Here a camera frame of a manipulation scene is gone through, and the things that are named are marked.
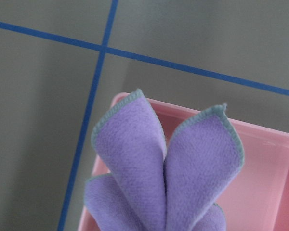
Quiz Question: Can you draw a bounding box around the purple microfiber cloth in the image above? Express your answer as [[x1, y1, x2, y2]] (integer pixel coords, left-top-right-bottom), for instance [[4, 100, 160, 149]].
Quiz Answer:
[[84, 90, 245, 231]]

